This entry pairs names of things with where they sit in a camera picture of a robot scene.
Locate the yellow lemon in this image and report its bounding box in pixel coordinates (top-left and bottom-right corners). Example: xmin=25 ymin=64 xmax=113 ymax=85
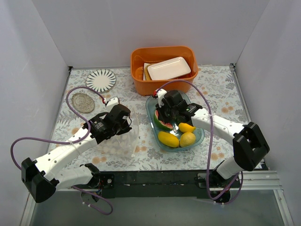
xmin=178 ymin=122 xmax=196 ymax=133

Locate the clear zip top bag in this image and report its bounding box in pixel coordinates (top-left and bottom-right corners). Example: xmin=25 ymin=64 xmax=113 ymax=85
xmin=93 ymin=108 xmax=139 ymax=158

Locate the yellow mango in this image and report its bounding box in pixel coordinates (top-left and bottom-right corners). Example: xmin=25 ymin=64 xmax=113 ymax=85
xmin=158 ymin=131 xmax=180 ymax=148

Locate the yellow pear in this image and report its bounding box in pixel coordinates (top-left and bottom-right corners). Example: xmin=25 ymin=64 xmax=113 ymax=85
xmin=179 ymin=132 xmax=196 ymax=147

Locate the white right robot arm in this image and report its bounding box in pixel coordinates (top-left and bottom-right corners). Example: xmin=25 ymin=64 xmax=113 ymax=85
xmin=155 ymin=89 xmax=270 ymax=187

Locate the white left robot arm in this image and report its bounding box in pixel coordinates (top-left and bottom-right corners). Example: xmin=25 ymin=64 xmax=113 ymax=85
xmin=21 ymin=104 xmax=131 ymax=203

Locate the watermelon slice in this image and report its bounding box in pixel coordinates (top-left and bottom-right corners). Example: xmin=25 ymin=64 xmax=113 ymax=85
xmin=153 ymin=110 xmax=174 ymax=131

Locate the clear blue glass tray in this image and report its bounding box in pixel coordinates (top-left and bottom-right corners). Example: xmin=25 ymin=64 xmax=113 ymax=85
xmin=145 ymin=97 xmax=205 ymax=152

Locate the brown speckled plate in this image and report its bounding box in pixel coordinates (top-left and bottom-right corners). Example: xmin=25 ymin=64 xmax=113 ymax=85
xmin=71 ymin=93 xmax=95 ymax=113

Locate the white rectangular tray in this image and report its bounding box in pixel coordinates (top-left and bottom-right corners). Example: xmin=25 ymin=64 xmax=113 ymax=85
xmin=146 ymin=56 xmax=191 ymax=81

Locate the blue striped white plate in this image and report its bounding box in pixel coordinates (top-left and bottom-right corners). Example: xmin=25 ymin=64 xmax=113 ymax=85
xmin=86 ymin=69 xmax=117 ymax=93

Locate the orange plastic basin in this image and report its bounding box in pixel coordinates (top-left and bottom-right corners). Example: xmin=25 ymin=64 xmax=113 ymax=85
xmin=131 ymin=46 xmax=198 ymax=96

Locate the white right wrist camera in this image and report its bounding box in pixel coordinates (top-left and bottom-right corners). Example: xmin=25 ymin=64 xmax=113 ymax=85
xmin=152 ymin=89 xmax=167 ymax=107

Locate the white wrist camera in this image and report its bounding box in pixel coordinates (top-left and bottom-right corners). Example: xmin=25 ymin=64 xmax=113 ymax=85
xmin=103 ymin=97 xmax=120 ymax=108
xmin=152 ymin=89 xmax=167 ymax=107

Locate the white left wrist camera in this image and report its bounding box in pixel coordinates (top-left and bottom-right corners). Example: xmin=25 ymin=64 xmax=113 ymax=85
xmin=103 ymin=97 xmax=120 ymax=108

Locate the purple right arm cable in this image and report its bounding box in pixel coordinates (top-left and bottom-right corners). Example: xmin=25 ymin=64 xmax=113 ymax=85
xmin=152 ymin=79 xmax=243 ymax=205

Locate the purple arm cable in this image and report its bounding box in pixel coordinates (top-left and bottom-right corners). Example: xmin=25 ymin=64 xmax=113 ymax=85
xmin=10 ymin=86 xmax=113 ymax=215
xmin=152 ymin=79 xmax=243 ymax=205

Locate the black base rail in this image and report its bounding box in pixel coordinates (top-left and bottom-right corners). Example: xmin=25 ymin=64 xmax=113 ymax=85
xmin=81 ymin=169 xmax=244 ymax=205

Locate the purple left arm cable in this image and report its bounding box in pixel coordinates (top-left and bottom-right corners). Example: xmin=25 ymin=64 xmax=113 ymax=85
xmin=10 ymin=86 xmax=113 ymax=215

